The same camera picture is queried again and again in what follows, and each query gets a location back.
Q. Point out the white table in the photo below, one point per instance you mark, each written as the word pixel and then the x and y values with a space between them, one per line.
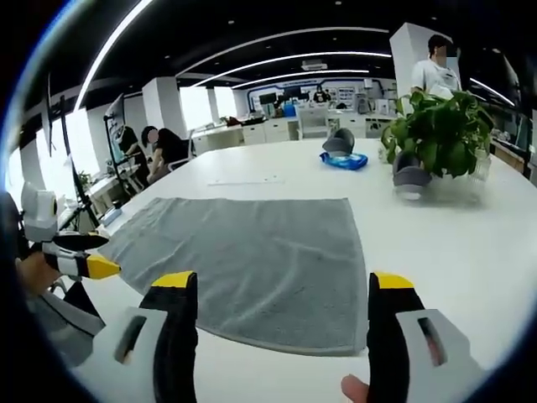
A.
pixel 419 260

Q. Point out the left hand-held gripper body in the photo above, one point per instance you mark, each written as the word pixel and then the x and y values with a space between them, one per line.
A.
pixel 40 214

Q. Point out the white cabinet row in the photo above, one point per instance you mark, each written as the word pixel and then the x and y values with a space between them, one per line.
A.
pixel 260 132

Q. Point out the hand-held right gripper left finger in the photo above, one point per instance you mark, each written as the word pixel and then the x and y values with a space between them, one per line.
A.
pixel 142 336

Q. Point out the black tripod stand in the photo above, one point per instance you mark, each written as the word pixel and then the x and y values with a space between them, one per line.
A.
pixel 79 189

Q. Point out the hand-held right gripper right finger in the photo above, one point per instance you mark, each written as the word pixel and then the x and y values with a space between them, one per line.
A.
pixel 419 348

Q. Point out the person's grey clothing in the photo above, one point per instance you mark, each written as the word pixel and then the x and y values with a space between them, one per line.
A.
pixel 63 319

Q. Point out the black monitor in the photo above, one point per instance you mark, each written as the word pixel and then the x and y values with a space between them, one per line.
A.
pixel 267 99

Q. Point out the person's left hand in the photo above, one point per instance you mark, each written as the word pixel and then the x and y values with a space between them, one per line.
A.
pixel 33 273

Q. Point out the person's right hand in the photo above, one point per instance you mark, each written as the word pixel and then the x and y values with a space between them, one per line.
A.
pixel 354 389

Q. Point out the grey towel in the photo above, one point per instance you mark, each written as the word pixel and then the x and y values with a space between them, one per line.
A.
pixel 251 260

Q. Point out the green potted plant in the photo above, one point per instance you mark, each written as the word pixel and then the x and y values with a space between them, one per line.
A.
pixel 440 134

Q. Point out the office chair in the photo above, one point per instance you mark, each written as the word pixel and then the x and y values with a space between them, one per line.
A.
pixel 184 155

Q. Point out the white chair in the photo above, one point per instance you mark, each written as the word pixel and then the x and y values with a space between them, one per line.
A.
pixel 312 124

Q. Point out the roll-up banner stand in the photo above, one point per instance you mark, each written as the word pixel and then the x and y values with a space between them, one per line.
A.
pixel 114 126

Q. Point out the blue plastic packet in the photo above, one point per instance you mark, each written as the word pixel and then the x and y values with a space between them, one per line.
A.
pixel 344 161

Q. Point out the grey padded cap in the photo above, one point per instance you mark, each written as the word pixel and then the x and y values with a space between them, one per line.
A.
pixel 409 174
pixel 340 140

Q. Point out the ceiling air conditioner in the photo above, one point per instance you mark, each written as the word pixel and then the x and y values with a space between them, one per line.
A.
pixel 314 65

